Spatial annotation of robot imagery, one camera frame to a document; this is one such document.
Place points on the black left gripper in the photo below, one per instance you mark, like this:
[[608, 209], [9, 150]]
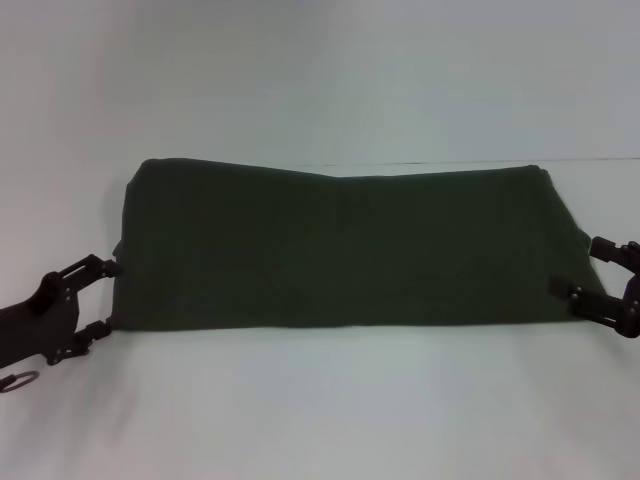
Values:
[[35, 325]]

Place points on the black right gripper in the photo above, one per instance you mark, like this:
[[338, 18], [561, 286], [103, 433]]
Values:
[[631, 300]]

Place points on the dark green shirt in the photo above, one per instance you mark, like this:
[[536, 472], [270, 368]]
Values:
[[350, 250]]

